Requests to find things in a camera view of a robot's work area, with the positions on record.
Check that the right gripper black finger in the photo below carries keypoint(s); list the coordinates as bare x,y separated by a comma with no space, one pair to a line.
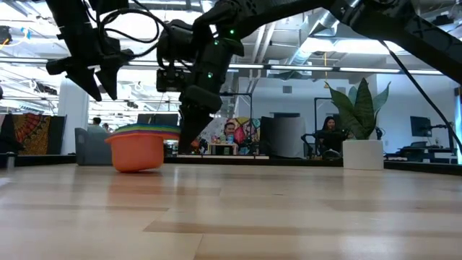
191,130

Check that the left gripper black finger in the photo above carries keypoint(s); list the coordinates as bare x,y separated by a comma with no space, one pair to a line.
110,81
86,83

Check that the green measuring cup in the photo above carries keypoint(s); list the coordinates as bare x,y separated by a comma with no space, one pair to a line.
167,129

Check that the large blue measuring cup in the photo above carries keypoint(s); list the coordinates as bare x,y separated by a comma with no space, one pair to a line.
167,134

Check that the orange measuring cup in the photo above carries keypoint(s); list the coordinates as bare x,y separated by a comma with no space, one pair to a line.
135,155

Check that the grey plastic basket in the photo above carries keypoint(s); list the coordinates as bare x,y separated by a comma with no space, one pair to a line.
90,148

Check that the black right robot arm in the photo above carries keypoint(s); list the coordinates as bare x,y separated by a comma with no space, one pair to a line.
397,25

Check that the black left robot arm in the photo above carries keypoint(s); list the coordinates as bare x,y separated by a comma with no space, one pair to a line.
68,18

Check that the wide black monitor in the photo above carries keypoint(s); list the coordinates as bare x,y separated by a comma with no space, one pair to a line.
159,118

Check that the small wooden table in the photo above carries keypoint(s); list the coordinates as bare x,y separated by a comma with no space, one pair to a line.
223,145

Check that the person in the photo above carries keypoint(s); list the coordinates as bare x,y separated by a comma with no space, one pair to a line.
96,121
330,124
106,126
229,130

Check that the colourful mural board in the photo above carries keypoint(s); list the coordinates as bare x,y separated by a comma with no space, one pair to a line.
249,130

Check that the black panel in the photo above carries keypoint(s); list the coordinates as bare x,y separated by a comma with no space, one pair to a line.
57,133
266,137

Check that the colourful patterned tapestry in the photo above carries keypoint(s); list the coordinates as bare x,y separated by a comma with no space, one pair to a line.
32,131

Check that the long ceiling light bar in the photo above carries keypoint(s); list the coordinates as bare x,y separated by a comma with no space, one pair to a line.
303,67

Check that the grey cylinder bin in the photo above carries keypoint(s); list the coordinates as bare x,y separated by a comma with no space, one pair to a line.
288,137

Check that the green snake plant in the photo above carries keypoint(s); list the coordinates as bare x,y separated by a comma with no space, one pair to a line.
362,108

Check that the white plant pot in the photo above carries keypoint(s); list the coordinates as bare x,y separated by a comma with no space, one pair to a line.
362,155

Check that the small black desk monitor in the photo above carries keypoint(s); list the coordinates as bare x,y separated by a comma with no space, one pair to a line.
420,126

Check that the dark office desk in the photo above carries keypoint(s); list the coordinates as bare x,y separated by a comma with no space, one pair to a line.
418,150

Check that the silver ventilation duct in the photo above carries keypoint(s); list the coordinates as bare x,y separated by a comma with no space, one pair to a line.
301,56
232,86

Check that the black tubular frame stand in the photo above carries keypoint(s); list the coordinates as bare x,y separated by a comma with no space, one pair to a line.
236,94

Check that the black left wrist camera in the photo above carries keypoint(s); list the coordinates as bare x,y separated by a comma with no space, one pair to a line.
57,65

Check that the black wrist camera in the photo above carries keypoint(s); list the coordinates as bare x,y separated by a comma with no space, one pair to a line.
57,65
171,80

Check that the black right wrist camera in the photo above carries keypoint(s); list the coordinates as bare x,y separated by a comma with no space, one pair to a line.
171,80

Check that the grey wall vent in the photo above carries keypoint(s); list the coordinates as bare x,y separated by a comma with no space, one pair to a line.
287,89

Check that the grey metal post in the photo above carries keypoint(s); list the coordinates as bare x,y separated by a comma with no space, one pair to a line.
10,160

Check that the black aluminium table frame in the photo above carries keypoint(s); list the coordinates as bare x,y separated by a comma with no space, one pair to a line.
326,163

